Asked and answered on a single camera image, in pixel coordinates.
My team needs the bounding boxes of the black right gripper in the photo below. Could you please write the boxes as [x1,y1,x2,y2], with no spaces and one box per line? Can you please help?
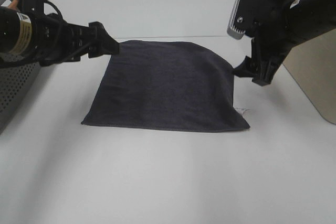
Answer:
[232,20,289,86]

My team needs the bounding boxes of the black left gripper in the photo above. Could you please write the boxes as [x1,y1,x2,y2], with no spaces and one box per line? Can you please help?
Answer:
[39,13,120,66]

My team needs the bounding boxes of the dark navy towel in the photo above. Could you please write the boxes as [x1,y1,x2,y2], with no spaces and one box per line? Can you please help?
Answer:
[82,40,249,133]

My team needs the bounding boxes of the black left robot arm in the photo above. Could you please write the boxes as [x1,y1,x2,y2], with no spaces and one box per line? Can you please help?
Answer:
[1,7,120,69]

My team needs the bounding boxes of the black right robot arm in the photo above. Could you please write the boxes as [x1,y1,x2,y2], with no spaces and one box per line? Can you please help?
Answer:
[227,0,335,86]

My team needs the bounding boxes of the beige basket grey rim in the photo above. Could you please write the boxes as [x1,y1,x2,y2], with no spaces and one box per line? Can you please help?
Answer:
[283,0,335,123]

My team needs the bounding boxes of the grey perforated basket orange rim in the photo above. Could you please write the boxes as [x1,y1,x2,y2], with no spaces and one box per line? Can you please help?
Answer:
[1,0,41,134]

